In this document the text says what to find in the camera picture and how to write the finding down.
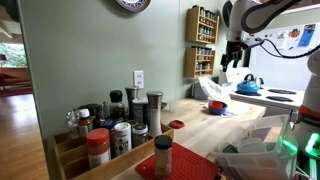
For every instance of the orange bowl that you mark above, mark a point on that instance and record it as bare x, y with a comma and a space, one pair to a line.
216, 104

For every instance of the wooden spice tray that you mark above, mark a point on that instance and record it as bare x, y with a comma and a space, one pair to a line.
76, 160

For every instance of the wrist mounted camera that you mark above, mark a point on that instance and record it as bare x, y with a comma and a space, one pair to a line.
253, 42

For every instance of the white lid canister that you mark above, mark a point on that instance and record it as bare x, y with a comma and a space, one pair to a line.
139, 110

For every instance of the black cap glass bottle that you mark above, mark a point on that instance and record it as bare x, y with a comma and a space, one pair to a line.
116, 105

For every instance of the blue fridge paper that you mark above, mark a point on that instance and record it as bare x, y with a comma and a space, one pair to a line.
306, 35

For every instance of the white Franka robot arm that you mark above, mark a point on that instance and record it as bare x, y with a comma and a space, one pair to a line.
238, 16

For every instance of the red rug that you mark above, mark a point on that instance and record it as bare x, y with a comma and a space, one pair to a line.
16, 91

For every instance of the white printed spice shaker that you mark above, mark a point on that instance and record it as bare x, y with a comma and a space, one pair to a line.
122, 138

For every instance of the white electric stove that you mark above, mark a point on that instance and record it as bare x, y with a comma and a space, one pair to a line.
258, 99

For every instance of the clear plastic container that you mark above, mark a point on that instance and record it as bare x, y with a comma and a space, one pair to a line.
176, 106

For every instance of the white wall outlet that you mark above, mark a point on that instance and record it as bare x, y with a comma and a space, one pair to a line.
138, 79

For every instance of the red lid spice jar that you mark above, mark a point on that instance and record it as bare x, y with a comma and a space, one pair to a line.
98, 148

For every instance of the dark lid glass jar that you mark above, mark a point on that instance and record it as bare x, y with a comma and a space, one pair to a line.
139, 135

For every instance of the white fridge paper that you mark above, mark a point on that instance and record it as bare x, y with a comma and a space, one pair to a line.
281, 40

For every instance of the wooden bench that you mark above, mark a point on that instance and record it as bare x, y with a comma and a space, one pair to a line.
15, 76

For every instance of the small red lid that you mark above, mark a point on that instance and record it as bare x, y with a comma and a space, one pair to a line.
176, 124

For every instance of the wooden spice rack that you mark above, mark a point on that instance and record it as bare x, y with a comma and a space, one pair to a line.
191, 26
190, 63

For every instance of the white crumpled cloth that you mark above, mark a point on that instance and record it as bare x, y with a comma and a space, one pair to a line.
210, 88

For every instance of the steel pepper grinder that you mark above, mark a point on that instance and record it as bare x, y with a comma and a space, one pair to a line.
155, 113

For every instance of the decorative wall plate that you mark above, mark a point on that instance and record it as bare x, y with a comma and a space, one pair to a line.
133, 4

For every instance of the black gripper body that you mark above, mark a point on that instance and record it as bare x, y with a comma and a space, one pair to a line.
234, 50

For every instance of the clear glass bottle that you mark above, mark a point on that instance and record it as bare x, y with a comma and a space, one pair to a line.
72, 123

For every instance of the green lid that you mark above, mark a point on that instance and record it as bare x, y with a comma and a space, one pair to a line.
230, 148

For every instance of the black lid spice jar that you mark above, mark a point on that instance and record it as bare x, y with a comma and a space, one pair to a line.
163, 156

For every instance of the white refrigerator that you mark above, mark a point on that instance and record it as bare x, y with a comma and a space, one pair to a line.
280, 70

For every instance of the blue kettle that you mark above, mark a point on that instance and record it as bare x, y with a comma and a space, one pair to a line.
247, 87

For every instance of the white cap sauce bottle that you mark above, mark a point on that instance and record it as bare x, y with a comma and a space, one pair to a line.
84, 122

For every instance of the clear plastic bin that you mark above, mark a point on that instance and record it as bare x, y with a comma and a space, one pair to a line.
256, 163

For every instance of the dark steel grinder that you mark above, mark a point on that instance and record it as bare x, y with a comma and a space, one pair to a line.
131, 96

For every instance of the red silicone mat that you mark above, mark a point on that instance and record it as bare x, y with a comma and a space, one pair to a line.
190, 165

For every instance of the dark blue lid jar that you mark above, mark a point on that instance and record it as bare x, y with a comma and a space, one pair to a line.
106, 125

